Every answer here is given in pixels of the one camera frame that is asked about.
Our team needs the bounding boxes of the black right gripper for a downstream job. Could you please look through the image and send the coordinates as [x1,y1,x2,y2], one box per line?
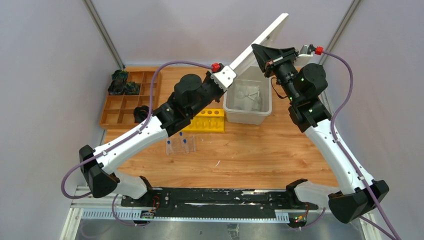
[250,44,300,104]

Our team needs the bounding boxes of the white plastic bin lid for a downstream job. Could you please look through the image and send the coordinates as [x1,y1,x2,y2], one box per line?
[228,12,316,79]

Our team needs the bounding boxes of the small clear glass beaker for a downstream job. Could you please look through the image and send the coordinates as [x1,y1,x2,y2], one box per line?
[234,90,246,102]

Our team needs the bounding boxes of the white clay triangle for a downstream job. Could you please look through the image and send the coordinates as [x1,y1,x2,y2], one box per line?
[245,90,262,101]

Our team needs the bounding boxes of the small glass flask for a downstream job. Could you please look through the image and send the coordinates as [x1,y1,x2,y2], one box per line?
[251,98,262,112]

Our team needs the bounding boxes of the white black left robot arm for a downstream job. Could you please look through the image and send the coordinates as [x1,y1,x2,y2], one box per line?
[79,70,237,207]

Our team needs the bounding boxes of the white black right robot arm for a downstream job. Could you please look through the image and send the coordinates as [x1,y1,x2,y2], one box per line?
[251,44,389,224]

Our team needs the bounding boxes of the yellow test tube rack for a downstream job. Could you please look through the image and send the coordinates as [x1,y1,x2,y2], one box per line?
[182,108,225,133]

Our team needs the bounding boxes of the translucent grey plastic bin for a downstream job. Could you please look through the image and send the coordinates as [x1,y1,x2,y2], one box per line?
[223,66,272,125]

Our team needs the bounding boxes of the clear plastic well plate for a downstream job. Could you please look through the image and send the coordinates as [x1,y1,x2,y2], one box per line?
[165,135,197,155]

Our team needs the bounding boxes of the dark floral rolled cloth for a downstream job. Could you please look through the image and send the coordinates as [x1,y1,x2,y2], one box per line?
[133,105,150,124]

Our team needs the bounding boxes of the wooden compartment organizer tray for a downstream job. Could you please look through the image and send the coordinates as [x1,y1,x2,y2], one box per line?
[99,70,162,130]

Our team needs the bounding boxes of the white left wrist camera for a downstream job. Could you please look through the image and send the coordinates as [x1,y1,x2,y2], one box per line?
[211,62,237,92]

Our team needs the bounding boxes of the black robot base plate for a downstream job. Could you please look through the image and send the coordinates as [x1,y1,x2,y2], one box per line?
[119,187,318,223]

